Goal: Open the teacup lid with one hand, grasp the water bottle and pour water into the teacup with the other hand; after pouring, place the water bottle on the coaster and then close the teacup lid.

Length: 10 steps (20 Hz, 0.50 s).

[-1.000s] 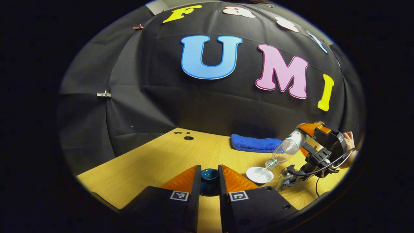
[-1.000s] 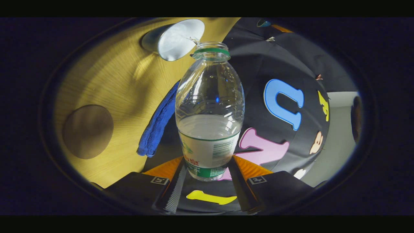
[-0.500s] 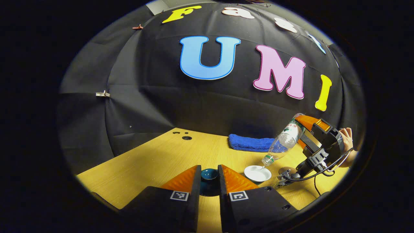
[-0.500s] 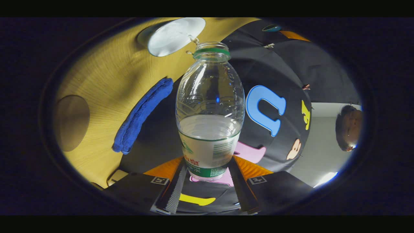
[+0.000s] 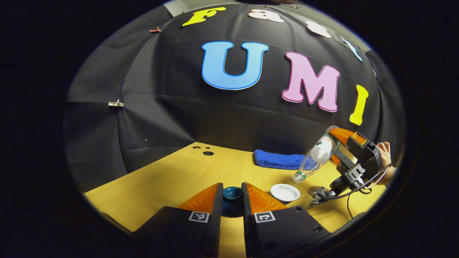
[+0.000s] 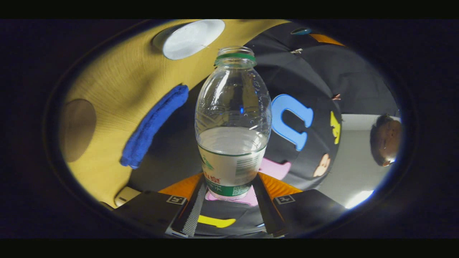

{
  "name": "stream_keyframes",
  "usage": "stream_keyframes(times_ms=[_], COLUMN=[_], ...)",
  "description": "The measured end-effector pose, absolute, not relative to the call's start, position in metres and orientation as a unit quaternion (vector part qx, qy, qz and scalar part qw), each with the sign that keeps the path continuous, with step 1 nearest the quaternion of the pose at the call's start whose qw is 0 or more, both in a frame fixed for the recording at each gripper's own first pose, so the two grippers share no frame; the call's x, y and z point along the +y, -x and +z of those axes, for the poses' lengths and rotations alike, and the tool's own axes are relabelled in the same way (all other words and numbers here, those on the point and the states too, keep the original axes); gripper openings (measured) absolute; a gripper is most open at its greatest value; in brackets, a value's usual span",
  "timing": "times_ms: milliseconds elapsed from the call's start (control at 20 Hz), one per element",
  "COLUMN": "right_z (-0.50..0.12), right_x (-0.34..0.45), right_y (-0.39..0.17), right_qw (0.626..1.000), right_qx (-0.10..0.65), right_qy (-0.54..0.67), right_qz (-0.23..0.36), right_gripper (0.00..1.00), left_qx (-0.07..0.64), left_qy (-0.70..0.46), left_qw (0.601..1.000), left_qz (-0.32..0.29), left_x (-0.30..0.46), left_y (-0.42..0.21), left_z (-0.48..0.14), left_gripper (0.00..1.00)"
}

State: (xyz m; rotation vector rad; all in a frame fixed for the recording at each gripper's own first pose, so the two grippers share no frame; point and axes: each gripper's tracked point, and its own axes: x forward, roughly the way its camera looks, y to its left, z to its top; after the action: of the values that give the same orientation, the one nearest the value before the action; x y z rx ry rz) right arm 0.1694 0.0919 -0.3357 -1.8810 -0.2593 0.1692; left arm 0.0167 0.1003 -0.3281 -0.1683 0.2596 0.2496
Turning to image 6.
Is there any white teacup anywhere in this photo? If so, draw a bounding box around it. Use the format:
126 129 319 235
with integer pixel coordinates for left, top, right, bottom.
152 20 226 61

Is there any round brown coaster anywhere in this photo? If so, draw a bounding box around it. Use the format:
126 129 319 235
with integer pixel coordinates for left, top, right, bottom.
59 99 97 163

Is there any blue folded towel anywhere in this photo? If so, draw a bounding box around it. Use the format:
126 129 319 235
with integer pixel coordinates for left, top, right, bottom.
120 84 189 169

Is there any clear plastic water bottle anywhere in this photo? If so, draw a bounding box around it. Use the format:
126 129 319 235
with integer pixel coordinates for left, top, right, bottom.
195 46 272 200

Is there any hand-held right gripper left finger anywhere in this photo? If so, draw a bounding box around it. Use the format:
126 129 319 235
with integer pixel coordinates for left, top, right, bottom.
113 173 208 238

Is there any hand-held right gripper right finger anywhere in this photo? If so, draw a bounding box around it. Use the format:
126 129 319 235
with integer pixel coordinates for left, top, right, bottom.
252 172 346 238

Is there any white toy toaster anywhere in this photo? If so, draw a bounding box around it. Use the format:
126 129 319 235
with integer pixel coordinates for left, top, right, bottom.
114 186 142 207

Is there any person's head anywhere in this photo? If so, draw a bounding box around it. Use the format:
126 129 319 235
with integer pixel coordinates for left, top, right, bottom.
369 114 403 167

